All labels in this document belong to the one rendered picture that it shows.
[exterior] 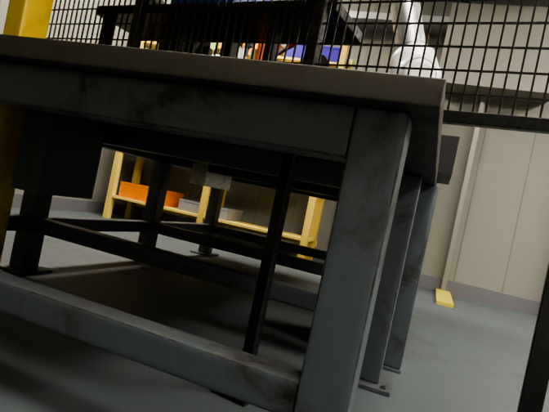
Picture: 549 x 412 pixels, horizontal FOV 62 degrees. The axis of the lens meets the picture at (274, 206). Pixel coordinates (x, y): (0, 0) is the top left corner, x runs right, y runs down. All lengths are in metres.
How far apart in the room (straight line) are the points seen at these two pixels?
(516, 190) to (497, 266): 0.68
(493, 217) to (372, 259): 3.84
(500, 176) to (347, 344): 3.91
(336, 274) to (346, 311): 0.06
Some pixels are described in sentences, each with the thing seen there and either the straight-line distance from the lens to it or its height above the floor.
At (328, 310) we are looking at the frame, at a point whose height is 0.35.
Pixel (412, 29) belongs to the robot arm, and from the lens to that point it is 1.74.
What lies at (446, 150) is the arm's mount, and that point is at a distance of 1.67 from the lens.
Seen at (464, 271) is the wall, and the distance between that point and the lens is 4.49.
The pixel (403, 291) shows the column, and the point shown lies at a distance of 1.69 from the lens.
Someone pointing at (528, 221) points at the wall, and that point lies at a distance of 4.54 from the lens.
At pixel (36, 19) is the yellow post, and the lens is 1.91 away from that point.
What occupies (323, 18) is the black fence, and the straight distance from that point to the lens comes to 1.25.
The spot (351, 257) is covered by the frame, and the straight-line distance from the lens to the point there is 0.69.
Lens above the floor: 0.49
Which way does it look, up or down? 1 degrees down
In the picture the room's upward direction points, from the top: 12 degrees clockwise
